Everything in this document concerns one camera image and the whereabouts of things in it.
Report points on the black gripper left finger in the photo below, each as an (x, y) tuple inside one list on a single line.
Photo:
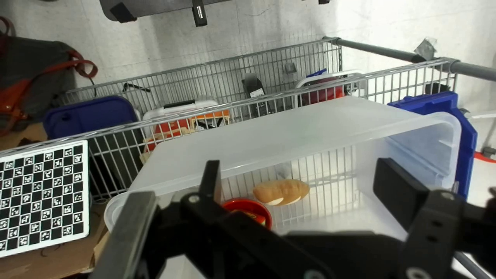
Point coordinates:
[(210, 182)]

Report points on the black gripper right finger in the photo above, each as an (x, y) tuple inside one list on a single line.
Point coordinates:
[(399, 188)]

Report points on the red plastic bowl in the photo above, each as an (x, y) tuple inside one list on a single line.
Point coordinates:
[(252, 208)]

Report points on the white container with orange contents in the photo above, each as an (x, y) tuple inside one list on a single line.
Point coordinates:
[(179, 121)]

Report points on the blue plastic crate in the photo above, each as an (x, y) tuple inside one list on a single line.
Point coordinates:
[(454, 129)]

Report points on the small black tag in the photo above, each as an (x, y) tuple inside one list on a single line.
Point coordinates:
[(252, 87)]

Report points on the clear plastic storage bin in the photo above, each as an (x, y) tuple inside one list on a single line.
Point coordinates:
[(310, 133)]

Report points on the white red container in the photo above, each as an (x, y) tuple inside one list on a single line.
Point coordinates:
[(322, 90)]

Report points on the blue plastic container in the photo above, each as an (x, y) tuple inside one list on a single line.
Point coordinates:
[(86, 116)]

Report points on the black white calibration board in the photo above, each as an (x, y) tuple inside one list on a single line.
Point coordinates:
[(40, 195)]

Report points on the brown cardboard box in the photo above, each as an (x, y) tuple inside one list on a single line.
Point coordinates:
[(46, 264)]

